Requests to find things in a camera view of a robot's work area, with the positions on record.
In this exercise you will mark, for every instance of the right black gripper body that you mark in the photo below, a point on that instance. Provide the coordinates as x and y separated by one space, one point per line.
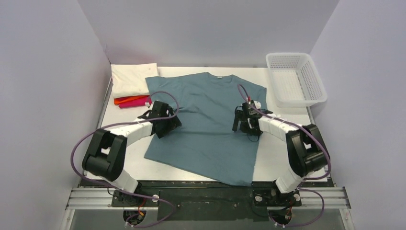
242 120

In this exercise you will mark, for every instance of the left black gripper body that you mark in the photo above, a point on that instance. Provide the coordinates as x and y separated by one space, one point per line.
169 120

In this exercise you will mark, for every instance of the aluminium mounting rail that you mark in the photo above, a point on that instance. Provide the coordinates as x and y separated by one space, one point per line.
99 199

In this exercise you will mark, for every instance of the folded orange t shirt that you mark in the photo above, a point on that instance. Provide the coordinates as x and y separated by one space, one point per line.
127 100

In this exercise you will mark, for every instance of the blue-grey t shirt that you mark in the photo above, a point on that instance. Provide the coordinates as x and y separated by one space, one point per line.
205 144

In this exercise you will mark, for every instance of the folded pink t shirt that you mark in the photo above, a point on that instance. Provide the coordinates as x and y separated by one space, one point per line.
136 102

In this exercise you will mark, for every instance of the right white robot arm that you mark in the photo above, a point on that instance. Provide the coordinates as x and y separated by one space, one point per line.
306 150

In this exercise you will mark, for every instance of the folded cream t shirt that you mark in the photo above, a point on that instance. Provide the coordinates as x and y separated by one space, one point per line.
130 80

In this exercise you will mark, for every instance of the white plastic basket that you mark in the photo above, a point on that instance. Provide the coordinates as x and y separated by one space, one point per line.
295 80

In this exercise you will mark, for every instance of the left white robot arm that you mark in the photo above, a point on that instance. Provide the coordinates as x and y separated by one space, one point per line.
106 152

